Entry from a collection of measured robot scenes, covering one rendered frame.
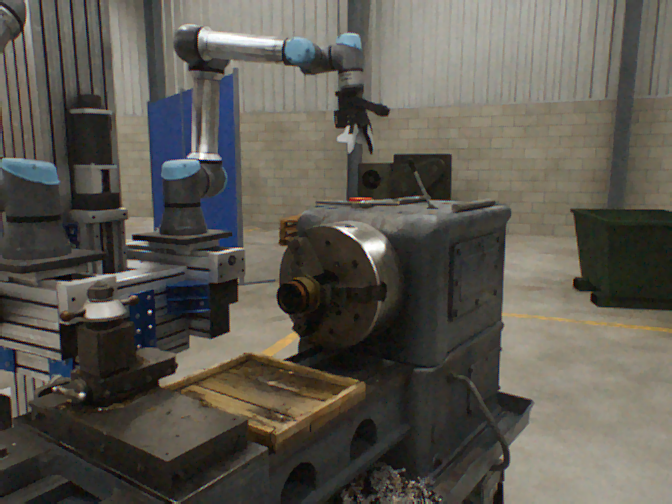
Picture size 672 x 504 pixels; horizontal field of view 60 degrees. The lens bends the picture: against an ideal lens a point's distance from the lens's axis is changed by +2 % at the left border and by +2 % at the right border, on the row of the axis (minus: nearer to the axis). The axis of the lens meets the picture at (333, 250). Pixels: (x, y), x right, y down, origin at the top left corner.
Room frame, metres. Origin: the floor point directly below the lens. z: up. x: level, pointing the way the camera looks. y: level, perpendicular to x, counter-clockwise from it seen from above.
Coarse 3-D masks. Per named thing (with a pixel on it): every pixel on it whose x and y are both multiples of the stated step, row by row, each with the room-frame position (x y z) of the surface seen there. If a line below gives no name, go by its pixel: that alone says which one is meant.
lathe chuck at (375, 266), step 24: (312, 240) 1.41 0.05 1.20; (336, 240) 1.37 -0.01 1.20; (360, 240) 1.34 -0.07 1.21; (288, 264) 1.46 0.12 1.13; (336, 264) 1.38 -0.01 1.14; (360, 264) 1.33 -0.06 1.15; (384, 264) 1.34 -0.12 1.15; (384, 288) 1.33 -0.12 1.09; (336, 312) 1.37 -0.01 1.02; (360, 312) 1.33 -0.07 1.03; (384, 312) 1.33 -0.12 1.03; (312, 336) 1.41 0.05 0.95; (336, 336) 1.37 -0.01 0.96; (360, 336) 1.33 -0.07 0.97
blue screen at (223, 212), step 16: (224, 80) 6.55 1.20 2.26; (176, 96) 8.26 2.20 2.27; (224, 96) 6.56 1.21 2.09; (160, 112) 9.08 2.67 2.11; (176, 112) 8.30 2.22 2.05; (224, 112) 6.58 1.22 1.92; (160, 128) 9.13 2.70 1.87; (176, 128) 8.33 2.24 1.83; (224, 128) 6.60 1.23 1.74; (160, 144) 9.18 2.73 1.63; (176, 144) 8.37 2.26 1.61; (224, 144) 6.61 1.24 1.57; (240, 144) 6.27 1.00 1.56; (160, 160) 9.22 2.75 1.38; (224, 160) 6.63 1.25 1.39; (240, 160) 6.27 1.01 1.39; (160, 176) 9.27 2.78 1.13; (240, 176) 6.27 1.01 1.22; (160, 192) 9.32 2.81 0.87; (224, 192) 6.66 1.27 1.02; (240, 192) 6.26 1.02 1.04; (160, 208) 9.37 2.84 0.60; (208, 208) 7.19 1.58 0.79; (224, 208) 6.67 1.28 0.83; (240, 208) 6.26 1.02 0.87; (208, 224) 7.21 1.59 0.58; (224, 224) 6.69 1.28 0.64; (240, 224) 6.26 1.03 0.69; (224, 240) 6.70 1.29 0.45; (240, 240) 6.26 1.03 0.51
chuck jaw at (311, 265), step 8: (304, 232) 1.43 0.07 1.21; (296, 240) 1.39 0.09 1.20; (304, 240) 1.40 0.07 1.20; (296, 248) 1.40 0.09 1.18; (304, 248) 1.38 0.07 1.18; (312, 248) 1.41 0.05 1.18; (296, 256) 1.39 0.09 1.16; (304, 256) 1.37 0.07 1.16; (312, 256) 1.39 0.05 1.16; (296, 264) 1.37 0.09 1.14; (304, 264) 1.35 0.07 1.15; (312, 264) 1.37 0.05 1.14; (320, 264) 1.39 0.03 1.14; (296, 272) 1.34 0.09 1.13; (304, 272) 1.33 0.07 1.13; (312, 272) 1.35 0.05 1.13; (320, 272) 1.38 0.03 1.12
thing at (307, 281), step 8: (296, 280) 1.29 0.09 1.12; (304, 280) 1.29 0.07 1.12; (312, 280) 1.30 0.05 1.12; (280, 288) 1.29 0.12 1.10; (288, 288) 1.30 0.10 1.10; (296, 288) 1.26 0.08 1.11; (304, 288) 1.28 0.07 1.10; (312, 288) 1.29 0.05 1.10; (280, 296) 1.29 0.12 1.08; (288, 296) 1.31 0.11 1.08; (296, 296) 1.26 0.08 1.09; (304, 296) 1.26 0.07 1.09; (312, 296) 1.28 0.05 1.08; (320, 296) 1.29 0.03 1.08; (280, 304) 1.29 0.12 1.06; (288, 304) 1.30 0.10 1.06; (296, 304) 1.26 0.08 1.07; (304, 304) 1.26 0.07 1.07; (312, 304) 1.28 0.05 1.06; (288, 312) 1.27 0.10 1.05; (296, 312) 1.26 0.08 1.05; (304, 312) 1.28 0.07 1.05
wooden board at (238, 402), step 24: (240, 360) 1.37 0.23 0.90; (264, 360) 1.37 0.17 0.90; (168, 384) 1.20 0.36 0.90; (192, 384) 1.25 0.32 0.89; (216, 384) 1.25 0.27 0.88; (240, 384) 1.25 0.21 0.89; (264, 384) 1.24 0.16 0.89; (288, 384) 1.24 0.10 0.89; (312, 384) 1.24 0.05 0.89; (336, 384) 1.24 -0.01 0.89; (360, 384) 1.20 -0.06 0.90; (240, 408) 1.12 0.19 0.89; (264, 408) 1.12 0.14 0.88; (312, 408) 1.07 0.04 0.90; (336, 408) 1.12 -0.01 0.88; (264, 432) 0.98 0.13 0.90; (288, 432) 0.99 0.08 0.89
